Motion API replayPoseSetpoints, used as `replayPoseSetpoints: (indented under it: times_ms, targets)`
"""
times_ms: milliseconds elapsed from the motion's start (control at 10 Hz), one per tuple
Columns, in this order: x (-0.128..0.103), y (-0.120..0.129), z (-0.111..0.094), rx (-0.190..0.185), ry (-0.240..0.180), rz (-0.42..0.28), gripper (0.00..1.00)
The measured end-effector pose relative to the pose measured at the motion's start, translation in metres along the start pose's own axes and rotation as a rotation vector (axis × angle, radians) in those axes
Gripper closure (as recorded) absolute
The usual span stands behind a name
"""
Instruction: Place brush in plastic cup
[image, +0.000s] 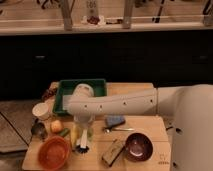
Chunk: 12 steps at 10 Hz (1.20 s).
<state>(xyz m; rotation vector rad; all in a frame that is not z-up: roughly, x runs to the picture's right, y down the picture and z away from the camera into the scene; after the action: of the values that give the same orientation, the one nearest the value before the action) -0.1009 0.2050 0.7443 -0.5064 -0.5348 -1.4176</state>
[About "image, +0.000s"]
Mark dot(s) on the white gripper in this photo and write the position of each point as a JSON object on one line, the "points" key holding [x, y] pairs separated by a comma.
{"points": [[84, 122]]}

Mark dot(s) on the white dish brush black head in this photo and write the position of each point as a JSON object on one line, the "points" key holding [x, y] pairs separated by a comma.
{"points": [[82, 144]]}

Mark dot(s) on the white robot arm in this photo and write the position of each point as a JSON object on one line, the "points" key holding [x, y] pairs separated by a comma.
{"points": [[191, 106]]}

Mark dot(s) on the white plastic cup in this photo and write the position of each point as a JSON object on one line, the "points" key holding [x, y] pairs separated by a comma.
{"points": [[41, 111]]}

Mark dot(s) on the yellow banana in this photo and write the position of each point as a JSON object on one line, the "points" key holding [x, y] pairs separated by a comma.
{"points": [[74, 136]]}

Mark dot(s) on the green cucumber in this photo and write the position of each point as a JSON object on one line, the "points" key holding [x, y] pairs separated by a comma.
{"points": [[64, 132]]}

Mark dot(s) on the metal spoon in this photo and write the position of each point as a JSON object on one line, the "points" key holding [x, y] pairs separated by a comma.
{"points": [[107, 130]]}

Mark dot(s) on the blue sponge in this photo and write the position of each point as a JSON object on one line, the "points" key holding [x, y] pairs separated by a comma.
{"points": [[114, 120]]}

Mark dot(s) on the orange round fruit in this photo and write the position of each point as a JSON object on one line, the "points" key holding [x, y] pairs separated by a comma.
{"points": [[56, 126]]}

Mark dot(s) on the green plastic tray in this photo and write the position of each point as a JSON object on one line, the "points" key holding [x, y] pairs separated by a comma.
{"points": [[66, 87]]}

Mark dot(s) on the brown rectangular block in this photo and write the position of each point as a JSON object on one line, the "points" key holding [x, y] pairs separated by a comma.
{"points": [[112, 153]]}

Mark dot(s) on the dark red object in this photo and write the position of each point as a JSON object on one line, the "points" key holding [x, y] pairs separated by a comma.
{"points": [[48, 94]]}

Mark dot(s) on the orange plastic bowl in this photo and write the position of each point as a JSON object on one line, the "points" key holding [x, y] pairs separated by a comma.
{"points": [[53, 153]]}

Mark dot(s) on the dark metal pot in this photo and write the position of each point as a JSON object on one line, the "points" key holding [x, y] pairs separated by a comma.
{"points": [[38, 129]]}

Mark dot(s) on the dark purple bowl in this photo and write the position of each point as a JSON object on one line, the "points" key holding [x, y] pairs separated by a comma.
{"points": [[138, 148]]}

